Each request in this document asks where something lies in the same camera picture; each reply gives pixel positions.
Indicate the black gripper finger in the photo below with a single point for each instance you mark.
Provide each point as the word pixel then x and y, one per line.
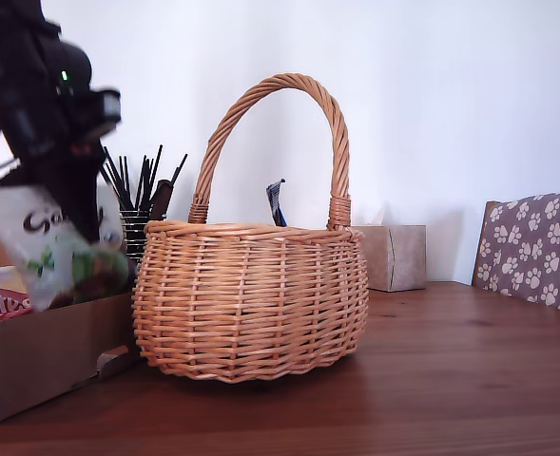
pixel 77 195

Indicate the white Galaxy egg bag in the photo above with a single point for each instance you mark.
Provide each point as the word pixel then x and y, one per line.
pixel 46 266

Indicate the blue Terry's orange egg bag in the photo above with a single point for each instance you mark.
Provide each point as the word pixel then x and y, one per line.
pixel 276 204

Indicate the brown cardboard box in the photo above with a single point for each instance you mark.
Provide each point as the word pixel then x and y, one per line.
pixel 46 351

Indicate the beige tissue box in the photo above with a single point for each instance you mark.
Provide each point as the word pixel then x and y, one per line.
pixel 393 259

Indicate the thin black stick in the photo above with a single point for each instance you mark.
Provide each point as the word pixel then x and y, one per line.
pixel 140 183
pixel 148 183
pixel 113 192
pixel 179 168
pixel 128 183
pixel 124 183
pixel 116 178
pixel 155 173

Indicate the purple paw print cloth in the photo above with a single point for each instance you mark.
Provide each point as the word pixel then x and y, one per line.
pixel 536 247

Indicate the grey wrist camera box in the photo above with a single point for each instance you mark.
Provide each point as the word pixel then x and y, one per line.
pixel 106 104

